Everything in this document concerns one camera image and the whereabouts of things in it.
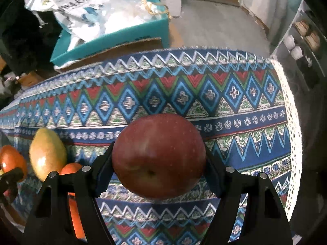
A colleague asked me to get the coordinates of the orange persimmon fruit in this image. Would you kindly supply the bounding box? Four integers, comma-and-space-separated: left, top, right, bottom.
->
0, 145, 28, 182

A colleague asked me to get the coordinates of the yellow green mango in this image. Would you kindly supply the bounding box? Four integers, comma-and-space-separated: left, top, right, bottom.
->
29, 128, 67, 182

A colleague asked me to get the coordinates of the orange round fruit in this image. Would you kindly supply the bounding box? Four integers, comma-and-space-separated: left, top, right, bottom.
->
60, 163, 85, 239

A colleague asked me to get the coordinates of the dark red apple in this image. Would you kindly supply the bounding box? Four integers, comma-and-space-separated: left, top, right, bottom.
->
112, 113, 206, 200

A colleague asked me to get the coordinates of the blue patterned tablecloth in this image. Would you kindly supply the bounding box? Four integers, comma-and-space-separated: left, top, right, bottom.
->
1, 48, 302, 244

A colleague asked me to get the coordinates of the teal storage box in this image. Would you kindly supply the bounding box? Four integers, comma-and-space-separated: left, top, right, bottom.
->
50, 13, 170, 66

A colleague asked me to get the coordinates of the white shoe rack shelf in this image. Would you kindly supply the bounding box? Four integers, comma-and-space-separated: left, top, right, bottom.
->
271, 1, 326, 92

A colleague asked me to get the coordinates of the white rice bag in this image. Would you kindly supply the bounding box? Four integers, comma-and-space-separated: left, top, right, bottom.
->
24, 0, 168, 43

